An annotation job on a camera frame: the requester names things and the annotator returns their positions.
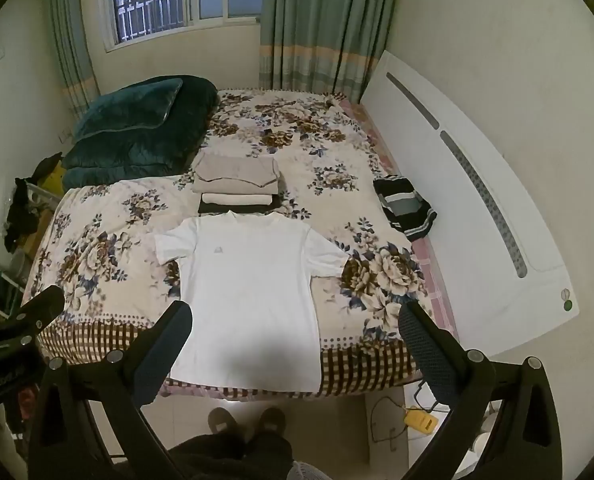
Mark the cardboard box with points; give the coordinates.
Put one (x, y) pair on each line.
(39, 225)

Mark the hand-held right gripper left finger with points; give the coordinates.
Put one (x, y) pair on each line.
(164, 355)

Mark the person's dark trousers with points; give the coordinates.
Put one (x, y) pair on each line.
(227, 457)

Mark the white t-shirt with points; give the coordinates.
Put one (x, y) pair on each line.
(247, 300)

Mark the wide green striped curtain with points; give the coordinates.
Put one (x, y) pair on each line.
(322, 25)

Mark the floral blanket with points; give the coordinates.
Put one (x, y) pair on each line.
(327, 175)

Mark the narrow green striped curtain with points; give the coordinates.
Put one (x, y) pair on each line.
(72, 60)

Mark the cream folded garment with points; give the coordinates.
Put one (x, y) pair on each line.
(237, 199)

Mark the pile of black clothes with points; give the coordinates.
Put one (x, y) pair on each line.
(19, 210)

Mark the teal folded quilt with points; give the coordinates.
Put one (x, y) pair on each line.
(167, 155)

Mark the teal velvet pillow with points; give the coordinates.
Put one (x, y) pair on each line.
(127, 107)

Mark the white headboard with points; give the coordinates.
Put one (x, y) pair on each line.
(477, 260)

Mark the barred window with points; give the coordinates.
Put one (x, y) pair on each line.
(142, 0)

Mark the black white striped garment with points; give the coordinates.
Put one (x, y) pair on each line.
(402, 205)

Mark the grey slipper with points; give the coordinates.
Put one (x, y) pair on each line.
(222, 420)
(272, 419)

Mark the dark folded garment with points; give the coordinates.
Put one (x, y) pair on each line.
(211, 208)

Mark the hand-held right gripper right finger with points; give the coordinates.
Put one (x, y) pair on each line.
(427, 355)

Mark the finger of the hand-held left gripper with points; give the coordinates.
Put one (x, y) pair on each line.
(39, 307)

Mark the teal storage rack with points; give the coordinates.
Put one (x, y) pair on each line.
(14, 285)

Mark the beige folded garment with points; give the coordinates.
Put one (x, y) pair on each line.
(237, 170)

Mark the yellow power strip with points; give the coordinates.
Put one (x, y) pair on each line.
(419, 420)

